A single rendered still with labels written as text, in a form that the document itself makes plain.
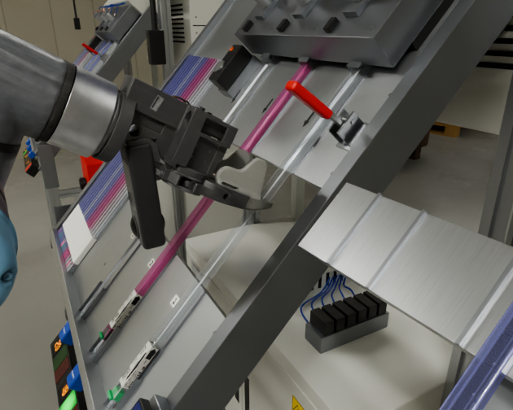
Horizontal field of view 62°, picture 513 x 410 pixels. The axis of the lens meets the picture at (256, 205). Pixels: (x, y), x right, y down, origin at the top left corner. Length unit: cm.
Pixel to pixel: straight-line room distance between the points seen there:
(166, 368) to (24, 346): 149
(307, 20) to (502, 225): 37
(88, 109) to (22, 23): 424
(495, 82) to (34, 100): 65
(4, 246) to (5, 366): 167
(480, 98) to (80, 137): 62
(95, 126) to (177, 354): 28
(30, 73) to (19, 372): 157
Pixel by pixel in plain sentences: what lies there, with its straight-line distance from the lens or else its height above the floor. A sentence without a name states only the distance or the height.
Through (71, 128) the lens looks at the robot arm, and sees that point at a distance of 40.
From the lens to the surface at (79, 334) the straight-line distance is 72.
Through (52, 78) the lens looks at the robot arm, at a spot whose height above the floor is 112.
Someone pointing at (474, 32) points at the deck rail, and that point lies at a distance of 55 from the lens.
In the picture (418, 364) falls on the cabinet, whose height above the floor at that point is 62.
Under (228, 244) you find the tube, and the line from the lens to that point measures 52.
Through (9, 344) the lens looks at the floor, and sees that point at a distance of 204.
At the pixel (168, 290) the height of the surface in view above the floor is 83.
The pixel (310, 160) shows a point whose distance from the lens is 52.
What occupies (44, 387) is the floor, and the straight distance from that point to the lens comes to 179.
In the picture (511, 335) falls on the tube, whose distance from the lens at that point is 27.
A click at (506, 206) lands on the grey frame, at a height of 95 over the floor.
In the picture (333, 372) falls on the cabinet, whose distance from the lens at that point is 79.
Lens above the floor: 116
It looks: 22 degrees down
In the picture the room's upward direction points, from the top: straight up
